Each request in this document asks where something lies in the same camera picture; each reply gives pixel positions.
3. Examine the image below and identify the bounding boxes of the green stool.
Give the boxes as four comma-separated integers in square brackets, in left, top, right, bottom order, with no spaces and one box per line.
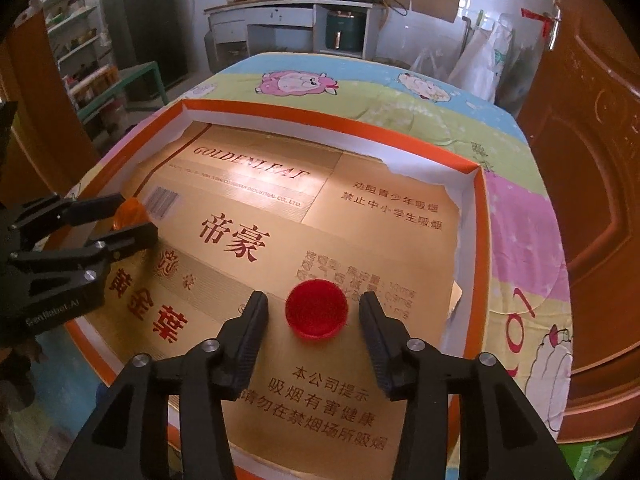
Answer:
[117,61,168,113]

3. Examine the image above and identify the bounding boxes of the orange and white shallow box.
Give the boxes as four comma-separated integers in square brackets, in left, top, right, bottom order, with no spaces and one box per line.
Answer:
[62,100,496,480]

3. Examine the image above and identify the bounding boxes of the red bottle cap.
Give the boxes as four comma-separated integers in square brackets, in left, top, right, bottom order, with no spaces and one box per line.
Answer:
[285,280,349,339]

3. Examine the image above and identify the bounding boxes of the white kitchen counter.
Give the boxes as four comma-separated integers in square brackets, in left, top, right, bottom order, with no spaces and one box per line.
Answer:
[204,0,388,73]

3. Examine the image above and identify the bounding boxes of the green carton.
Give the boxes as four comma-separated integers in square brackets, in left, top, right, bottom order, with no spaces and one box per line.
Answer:
[560,435,631,480]

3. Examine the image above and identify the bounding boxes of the green air fryer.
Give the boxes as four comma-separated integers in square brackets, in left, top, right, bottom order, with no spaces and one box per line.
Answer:
[326,11,366,52]

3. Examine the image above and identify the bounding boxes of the red ribbon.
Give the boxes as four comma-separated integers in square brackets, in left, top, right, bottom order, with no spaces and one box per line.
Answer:
[521,7,562,51]

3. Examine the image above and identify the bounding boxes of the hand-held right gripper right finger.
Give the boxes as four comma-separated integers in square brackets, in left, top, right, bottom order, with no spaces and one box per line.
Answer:
[358,291,581,480]

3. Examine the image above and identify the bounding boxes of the white shelf rack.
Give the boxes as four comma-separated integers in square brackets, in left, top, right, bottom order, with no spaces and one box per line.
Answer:
[40,0,121,126]

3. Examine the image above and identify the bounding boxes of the brown wooden door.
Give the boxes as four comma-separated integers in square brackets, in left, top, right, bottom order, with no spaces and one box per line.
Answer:
[515,0,640,441]
[0,10,101,211]

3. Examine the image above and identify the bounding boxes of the printed cartoon sheep blanket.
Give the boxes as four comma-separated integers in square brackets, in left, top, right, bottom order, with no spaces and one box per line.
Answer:
[30,52,576,480]

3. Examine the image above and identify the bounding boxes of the plain orange bottle cap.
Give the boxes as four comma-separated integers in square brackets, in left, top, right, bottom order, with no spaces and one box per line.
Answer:
[112,197,151,231]

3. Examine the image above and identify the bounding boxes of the white plastic bags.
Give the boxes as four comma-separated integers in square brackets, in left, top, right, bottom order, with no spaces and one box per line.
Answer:
[410,15,521,106]

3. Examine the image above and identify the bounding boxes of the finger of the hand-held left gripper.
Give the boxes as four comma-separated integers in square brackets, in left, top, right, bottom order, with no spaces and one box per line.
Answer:
[7,222,160,306]
[7,195,124,241]

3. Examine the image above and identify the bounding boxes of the black refrigerator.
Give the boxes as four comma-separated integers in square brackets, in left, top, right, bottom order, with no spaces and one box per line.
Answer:
[102,0,191,88]

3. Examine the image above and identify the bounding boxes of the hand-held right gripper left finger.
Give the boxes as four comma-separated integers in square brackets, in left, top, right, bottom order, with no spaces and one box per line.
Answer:
[52,291,271,480]

